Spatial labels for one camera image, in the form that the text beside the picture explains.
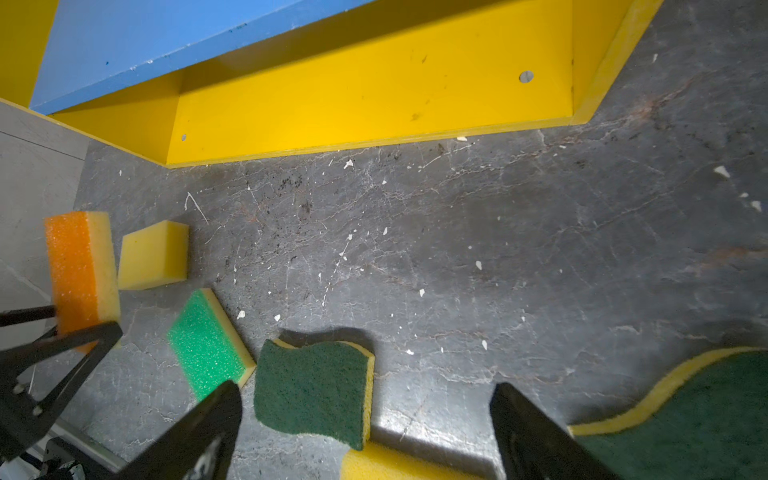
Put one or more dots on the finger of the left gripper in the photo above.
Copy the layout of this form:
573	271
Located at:
27	315
39	380

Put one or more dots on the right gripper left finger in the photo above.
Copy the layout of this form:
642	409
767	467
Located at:
199	446

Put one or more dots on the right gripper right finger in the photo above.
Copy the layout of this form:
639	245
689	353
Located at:
533	446

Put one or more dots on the orange yellow sponge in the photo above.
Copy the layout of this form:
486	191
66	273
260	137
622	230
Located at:
83	270

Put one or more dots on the yellow shelf with coloured boards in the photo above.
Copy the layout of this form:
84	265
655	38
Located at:
182	83

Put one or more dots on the bright green yellow sponge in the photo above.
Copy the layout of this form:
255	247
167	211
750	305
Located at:
208	348

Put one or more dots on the dark green wavy sponge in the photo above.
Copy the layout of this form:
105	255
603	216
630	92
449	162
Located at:
321	389
705	419

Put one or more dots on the small yellow sponge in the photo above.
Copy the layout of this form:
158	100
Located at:
154	256

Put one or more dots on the large yellow sponge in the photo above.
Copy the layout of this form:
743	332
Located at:
375	461

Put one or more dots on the right dark green wavy sponge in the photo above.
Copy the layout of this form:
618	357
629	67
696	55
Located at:
705	419

